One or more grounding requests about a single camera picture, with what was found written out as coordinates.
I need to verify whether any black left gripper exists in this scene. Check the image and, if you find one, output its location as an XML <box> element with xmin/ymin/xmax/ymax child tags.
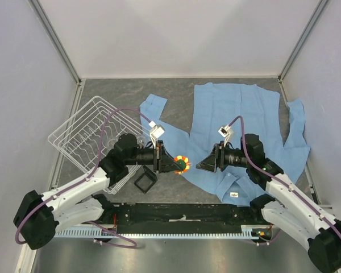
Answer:
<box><xmin>125</xmin><ymin>140</ymin><xmax>183</xmax><ymax>173</ymax></box>

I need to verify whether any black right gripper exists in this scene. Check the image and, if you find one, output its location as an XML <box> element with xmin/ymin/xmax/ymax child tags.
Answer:
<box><xmin>196</xmin><ymin>140</ymin><xmax>251</xmax><ymax>173</ymax></box>

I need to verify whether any light blue button shirt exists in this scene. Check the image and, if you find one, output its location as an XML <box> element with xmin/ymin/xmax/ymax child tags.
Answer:
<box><xmin>138</xmin><ymin>81</ymin><xmax>311</xmax><ymax>205</ymax></box>

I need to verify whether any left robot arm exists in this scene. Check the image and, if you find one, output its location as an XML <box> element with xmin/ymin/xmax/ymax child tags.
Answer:
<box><xmin>13</xmin><ymin>133</ymin><xmax>186</xmax><ymax>250</ymax></box>

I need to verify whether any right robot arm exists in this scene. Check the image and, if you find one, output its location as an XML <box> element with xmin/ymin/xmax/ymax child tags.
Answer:
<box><xmin>196</xmin><ymin>134</ymin><xmax>341</xmax><ymax>272</ymax></box>

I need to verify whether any clear glass with base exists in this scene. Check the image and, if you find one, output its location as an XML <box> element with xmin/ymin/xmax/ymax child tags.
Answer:
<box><xmin>137</xmin><ymin>136</ymin><xmax>146</xmax><ymax>148</ymax></box>

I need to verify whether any small black square frame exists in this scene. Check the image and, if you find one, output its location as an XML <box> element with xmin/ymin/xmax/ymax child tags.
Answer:
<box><xmin>134</xmin><ymin>166</ymin><xmax>157</xmax><ymax>194</ymax></box>

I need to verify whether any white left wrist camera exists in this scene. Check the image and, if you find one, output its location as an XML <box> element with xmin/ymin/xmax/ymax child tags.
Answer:
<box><xmin>149</xmin><ymin>121</ymin><xmax>165</xmax><ymax>148</ymax></box>

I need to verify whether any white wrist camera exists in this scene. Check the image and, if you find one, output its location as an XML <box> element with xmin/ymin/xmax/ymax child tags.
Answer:
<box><xmin>218</xmin><ymin>125</ymin><xmax>234</xmax><ymax>147</ymax></box>
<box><xmin>149</xmin><ymin>121</ymin><xmax>165</xmax><ymax>148</ymax></box>

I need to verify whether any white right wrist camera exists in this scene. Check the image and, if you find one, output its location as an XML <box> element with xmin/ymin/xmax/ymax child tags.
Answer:
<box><xmin>218</xmin><ymin>125</ymin><xmax>234</xmax><ymax>147</ymax></box>

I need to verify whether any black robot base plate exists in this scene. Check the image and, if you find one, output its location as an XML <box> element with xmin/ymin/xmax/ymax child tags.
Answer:
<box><xmin>95</xmin><ymin>203</ymin><xmax>270</xmax><ymax>233</ymax></box>

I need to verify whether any light blue cable duct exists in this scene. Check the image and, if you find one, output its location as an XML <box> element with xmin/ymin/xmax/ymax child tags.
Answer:
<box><xmin>55</xmin><ymin>225</ymin><xmax>258</xmax><ymax>239</ymax></box>

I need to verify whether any white wire dish rack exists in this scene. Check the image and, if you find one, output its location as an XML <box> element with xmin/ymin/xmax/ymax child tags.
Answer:
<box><xmin>48</xmin><ymin>96</ymin><xmax>151</xmax><ymax>188</ymax></box>

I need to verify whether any aluminium frame rail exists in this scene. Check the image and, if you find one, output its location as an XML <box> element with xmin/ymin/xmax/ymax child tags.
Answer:
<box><xmin>14</xmin><ymin>244</ymin><xmax>37</xmax><ymax>273</ymax></box>

